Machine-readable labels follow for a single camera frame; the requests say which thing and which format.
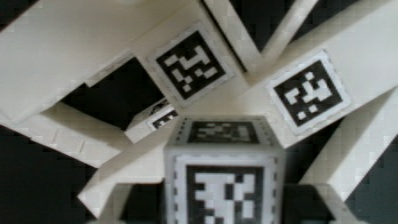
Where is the white chair back part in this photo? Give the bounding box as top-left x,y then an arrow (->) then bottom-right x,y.
0,0 -> 398,216

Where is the white tagged cube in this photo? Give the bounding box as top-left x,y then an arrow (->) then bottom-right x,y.
164,116 -> 283,224

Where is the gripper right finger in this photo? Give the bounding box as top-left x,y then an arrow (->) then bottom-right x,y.
314,184 -> 367,224

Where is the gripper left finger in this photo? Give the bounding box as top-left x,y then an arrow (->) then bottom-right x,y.
86,184 -> 132,224

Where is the white leg block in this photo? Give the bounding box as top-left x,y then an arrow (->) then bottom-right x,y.
124,99 -> 177,143

